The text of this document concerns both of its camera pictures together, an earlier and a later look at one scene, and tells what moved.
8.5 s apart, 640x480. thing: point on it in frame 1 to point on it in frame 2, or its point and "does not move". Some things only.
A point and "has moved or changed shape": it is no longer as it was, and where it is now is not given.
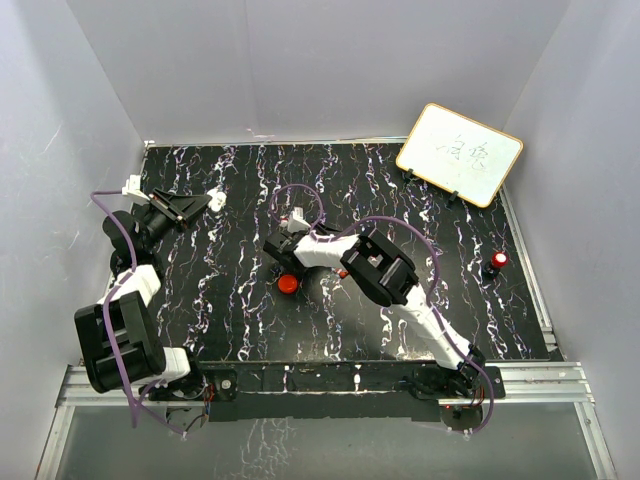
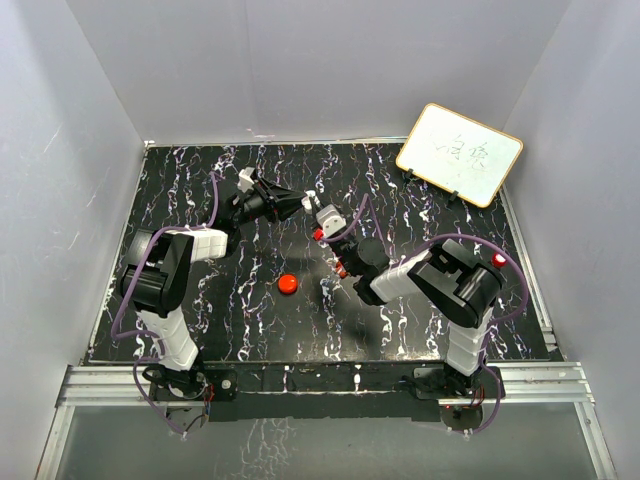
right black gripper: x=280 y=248 to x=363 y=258
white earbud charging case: x=217 y=199 has moved or changed shape
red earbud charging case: x=287 y=284 does not move
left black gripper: x=183 y=204 to x=283 y=204
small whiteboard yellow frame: x=459 y=155 does not move
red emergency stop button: x=499 y=259 does not move
